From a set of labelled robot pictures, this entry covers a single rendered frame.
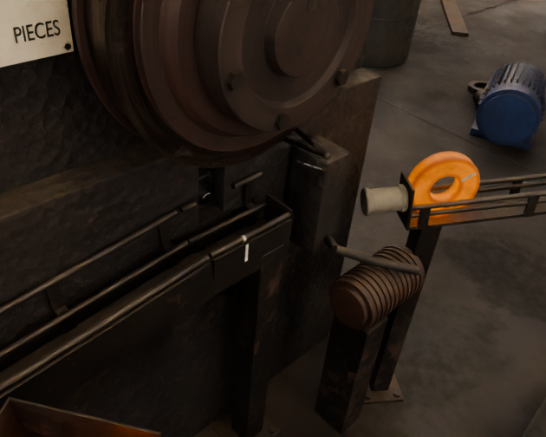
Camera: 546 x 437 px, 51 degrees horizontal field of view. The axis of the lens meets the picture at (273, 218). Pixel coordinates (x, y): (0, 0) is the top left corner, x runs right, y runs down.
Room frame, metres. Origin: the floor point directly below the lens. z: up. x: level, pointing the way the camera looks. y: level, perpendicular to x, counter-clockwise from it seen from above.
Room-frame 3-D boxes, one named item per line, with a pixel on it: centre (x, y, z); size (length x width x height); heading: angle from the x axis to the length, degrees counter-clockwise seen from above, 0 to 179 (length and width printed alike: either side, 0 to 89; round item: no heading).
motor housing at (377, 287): (0.96, -0.25, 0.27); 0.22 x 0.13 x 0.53; 137
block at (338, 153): (0.99, -0.08, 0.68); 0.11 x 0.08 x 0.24; 47
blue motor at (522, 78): (2.73, -1.16, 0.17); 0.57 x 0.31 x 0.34; 157
